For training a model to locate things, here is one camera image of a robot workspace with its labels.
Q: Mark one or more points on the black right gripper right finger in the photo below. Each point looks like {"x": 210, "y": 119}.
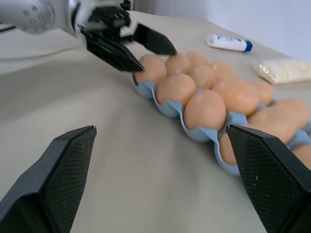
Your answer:
{"x": 272, "y": 179}

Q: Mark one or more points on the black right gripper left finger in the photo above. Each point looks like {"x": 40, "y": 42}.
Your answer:
{"x": 48, "y": 184}

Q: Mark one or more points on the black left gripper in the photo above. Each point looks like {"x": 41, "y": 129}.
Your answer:
{"x": 109, "y": 19}

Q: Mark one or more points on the brown egg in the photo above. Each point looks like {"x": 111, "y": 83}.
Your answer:
{"x": 204, "y": 75}
{"x": 177, "y": 63}
{"x": 279, "y": 119}
{"x": 303, "y": 156}
{"x": 227, "y": 150}
{"x": 151, "y": 68}
{"x": 205, "y": 109}
{"x": 264, "y": 92}
{"x": 176, "y": 88}
{"x": 236, "y": 97}
{"x": 197, "y": 58}
{"x": 224, "y": 70}

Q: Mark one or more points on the light blue egg tray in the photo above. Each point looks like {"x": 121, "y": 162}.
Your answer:
{"x": 170, "y": 110}

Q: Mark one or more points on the white tube with blue cap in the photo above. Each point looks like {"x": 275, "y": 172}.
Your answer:
{"x": 228, "y": 42}

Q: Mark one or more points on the clear bag of white grains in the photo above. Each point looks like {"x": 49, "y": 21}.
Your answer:
{"x": 284, "y": 71}

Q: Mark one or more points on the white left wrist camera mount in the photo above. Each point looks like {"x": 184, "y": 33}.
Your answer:
{"x": 81, "y": 14}

